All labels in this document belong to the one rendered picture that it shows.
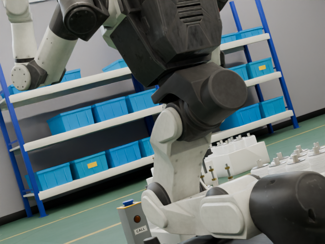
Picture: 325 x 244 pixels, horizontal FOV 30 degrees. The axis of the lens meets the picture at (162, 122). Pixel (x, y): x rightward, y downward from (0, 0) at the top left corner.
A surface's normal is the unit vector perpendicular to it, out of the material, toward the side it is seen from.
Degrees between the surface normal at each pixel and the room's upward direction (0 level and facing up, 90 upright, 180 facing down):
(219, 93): 79
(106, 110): 93
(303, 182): 59
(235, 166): 90
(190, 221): 100
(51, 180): 93
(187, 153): 128
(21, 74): 93
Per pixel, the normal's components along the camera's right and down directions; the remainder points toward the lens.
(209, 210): -0.85, 0.26
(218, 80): 0.38, -0.33
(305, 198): 0.13, -0.41
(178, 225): -0.54, 0.35
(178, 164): 0.53, 0.48
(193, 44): 0.54, -0.11
